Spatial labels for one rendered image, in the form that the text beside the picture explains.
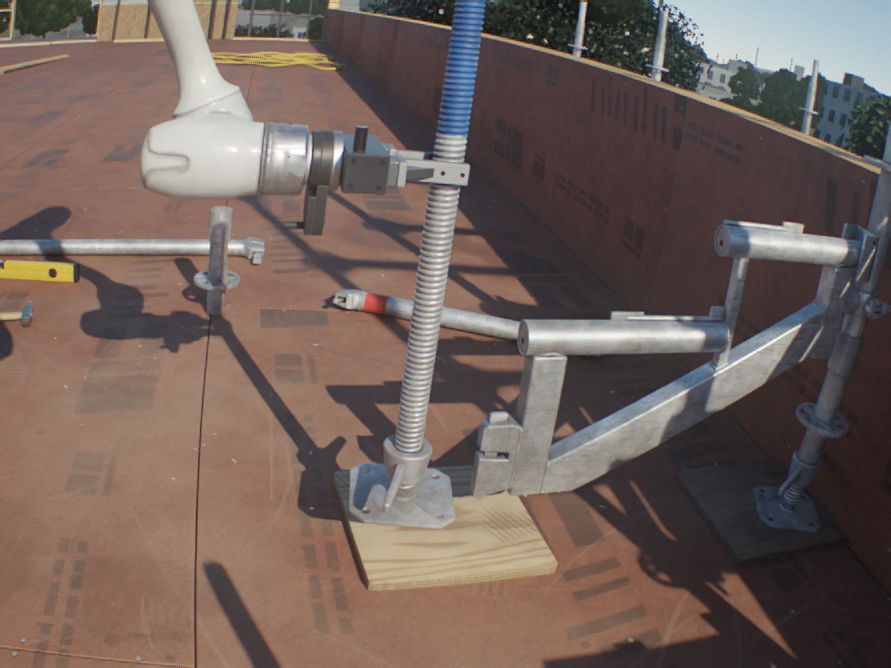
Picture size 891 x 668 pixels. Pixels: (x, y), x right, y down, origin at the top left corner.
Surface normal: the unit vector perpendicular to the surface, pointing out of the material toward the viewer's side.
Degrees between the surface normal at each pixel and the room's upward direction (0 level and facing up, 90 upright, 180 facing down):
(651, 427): 90
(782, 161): 90
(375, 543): 0
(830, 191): 90
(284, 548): 0
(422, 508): 0
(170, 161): 84
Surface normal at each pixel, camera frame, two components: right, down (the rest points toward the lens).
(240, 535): 0.13, -0.91
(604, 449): 0.19, 0.42
